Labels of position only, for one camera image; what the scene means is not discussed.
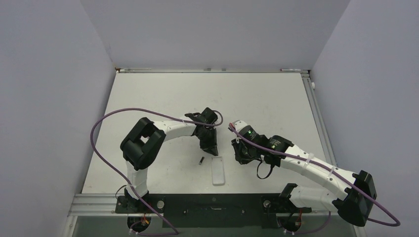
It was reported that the white remote control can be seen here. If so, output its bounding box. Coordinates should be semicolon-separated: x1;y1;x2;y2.
211;157;225;186

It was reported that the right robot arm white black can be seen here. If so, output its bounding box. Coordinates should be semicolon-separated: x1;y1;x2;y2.
229;120;377;227

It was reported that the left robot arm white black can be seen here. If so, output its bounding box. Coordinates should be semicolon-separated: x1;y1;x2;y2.
120;107;223;212

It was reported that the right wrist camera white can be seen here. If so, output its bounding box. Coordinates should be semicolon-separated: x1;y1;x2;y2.
231;120;248;132

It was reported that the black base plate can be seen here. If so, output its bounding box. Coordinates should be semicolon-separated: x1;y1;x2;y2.
115;194;312;229

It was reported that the aluminium frame rail right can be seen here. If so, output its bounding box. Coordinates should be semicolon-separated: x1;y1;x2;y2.
301;71;337;166

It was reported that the aluminium frame rail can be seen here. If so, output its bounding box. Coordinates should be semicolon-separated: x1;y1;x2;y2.
116;68;309;74
301;71;337;166

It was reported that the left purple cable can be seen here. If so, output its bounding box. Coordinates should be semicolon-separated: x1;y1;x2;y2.
90;108;224;237

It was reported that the purple cable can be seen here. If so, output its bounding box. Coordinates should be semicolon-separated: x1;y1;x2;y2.
229;123;401;236
90;108;224;237

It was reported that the aluminium frame rail back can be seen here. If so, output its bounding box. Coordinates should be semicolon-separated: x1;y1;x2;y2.
116;68;309;74

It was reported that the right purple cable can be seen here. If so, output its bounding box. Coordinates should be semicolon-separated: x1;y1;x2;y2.
229;123;401;236

